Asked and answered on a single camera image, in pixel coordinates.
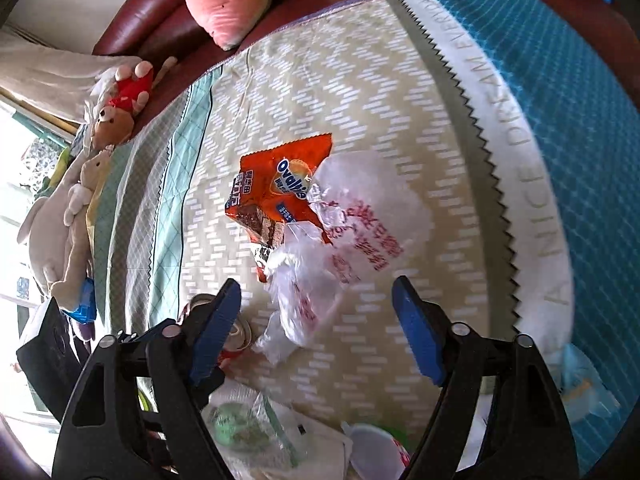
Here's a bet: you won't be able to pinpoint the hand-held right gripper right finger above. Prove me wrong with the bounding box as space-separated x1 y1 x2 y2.
391 275 581 480

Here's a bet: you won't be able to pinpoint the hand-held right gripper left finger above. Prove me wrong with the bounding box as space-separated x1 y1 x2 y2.
52 279 243 480

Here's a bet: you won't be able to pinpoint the white plastic bag red print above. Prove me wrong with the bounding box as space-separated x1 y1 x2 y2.
250 152 433 366

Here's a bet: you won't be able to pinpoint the orange snack packet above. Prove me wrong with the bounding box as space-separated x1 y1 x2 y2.
225 134 333 283

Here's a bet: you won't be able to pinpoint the blue plastic toy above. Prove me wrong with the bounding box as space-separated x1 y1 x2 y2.
62 277 97 323

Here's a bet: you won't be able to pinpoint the clear wrapper with green print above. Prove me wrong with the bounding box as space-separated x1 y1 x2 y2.
202 391 301 466

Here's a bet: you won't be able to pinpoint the white plush toy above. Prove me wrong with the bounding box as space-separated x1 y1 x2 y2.
16 180 71 296

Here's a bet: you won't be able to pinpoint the beige bunny plush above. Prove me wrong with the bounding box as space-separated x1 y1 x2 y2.
50 146 115 306

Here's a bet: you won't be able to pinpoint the clear wrapper with green item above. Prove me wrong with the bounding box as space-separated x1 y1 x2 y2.
202 377 353 480

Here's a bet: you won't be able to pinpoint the light blue plastic packet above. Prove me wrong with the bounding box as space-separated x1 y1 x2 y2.
560 345 621 423

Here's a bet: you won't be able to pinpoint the teal and beige printed blanket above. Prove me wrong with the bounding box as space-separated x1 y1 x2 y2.
87 0 640 480

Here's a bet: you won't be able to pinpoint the brown bear plush red outfit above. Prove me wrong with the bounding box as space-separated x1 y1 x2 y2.
90 57 178 148

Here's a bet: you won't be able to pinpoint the white draped cloth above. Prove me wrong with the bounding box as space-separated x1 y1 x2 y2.
0 30 136 126

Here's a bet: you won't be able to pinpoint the dark red leather sofa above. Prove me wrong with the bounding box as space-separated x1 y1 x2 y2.
92 0 616 68

